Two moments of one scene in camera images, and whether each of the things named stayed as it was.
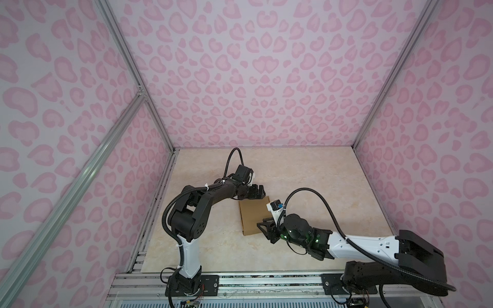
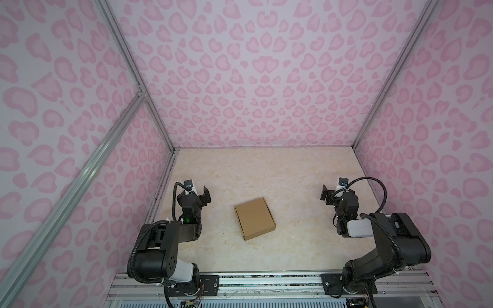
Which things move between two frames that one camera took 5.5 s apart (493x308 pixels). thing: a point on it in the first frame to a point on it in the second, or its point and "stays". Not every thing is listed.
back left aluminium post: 110,14 stays
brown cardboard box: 251,212 stays
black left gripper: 254,194 to 203,198
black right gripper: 269,233 to 329,201
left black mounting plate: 209,286 stays
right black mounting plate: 332,283 stays
